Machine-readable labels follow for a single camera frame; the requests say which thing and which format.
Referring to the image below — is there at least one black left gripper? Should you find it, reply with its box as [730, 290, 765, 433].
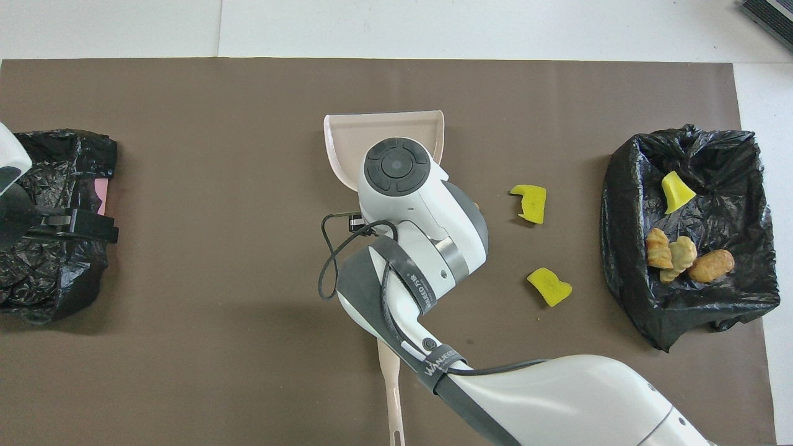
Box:
[0, 183, 120, 248]

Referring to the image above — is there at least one beige plastic dustpan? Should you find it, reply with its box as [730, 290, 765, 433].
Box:
[323, 110, 445, 194]

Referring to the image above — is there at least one notched yellow sponge chunk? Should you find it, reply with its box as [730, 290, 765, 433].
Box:
[509, 184, 548, 224]

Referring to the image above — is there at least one pale toy bread piece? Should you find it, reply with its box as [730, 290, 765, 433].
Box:
[660, 236, 698, 284]
[646, 227, 674, 270]

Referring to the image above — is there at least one yellow sponge wedge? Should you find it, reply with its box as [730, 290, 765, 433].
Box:
[660, 171, 697, 215]

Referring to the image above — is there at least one brown toy bread roll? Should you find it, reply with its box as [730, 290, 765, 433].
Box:
[688, 248, 736, 284]

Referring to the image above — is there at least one black plastic trash bag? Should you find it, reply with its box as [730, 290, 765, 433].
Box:
[601, 124, 781, 352]
[0, 129, 118, 326]

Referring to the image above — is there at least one brown table mat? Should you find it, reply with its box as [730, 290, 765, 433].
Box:
[0, 59, 775, 446]

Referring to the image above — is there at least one dark ribbed panel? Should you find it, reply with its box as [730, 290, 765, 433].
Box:
[740, 0, 793, 53]

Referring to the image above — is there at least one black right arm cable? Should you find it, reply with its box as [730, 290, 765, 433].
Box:
[318, 212, 552, 378]

